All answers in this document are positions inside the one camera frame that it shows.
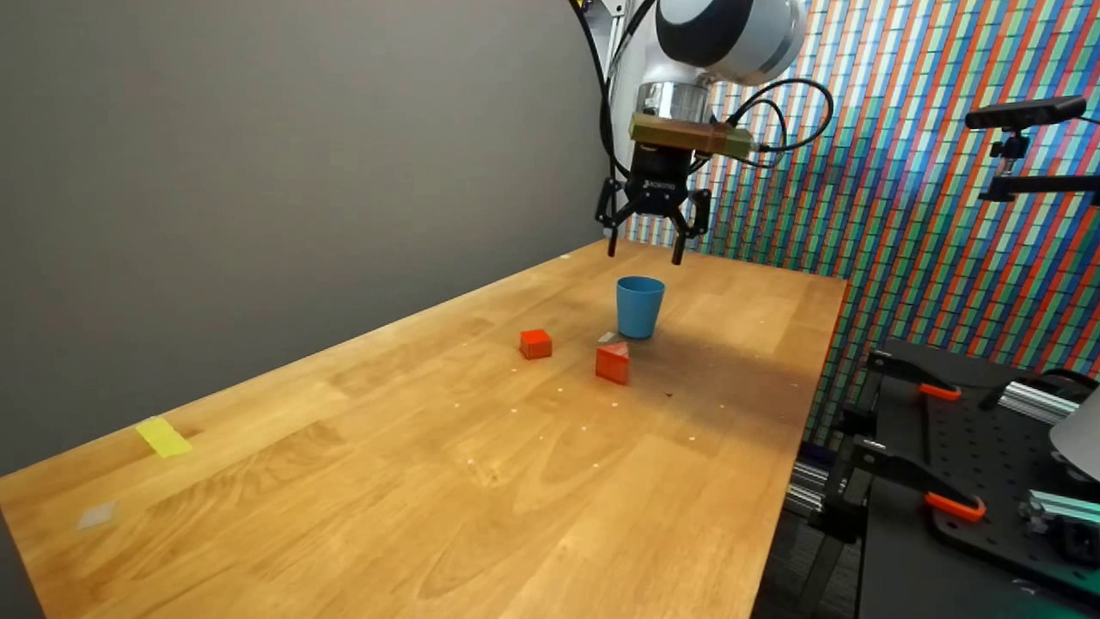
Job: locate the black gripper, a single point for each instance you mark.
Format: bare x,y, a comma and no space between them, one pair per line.
657,184

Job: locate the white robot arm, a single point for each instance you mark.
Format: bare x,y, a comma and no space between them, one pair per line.
722,37

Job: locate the blue plastic cup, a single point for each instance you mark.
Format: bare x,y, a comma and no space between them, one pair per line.
636,307

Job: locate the red wooden block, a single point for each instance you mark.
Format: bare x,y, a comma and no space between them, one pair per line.
612,366

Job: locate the orange wooden block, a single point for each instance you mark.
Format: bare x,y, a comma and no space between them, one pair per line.
535,345

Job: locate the colourful patterned backdrop cloth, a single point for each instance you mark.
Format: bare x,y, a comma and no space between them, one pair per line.
916,251

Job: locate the grey backdrop panel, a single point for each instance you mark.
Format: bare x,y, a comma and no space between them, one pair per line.
227,172

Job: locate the silver aluminium extrusion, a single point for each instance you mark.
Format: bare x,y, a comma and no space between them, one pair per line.
1036,399

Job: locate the white curved object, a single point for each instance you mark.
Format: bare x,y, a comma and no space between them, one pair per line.
1083,436

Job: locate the teal aluminium extrusion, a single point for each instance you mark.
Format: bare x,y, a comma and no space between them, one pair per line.
1068,509

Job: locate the yellow tape strip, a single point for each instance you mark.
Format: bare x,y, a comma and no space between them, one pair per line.
164,438

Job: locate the olive wrist camera box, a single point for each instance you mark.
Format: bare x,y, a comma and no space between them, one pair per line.
689,136

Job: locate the black camera on stand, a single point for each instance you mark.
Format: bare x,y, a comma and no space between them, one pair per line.
1026,111

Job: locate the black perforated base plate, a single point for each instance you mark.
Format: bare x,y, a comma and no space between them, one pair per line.
983,483

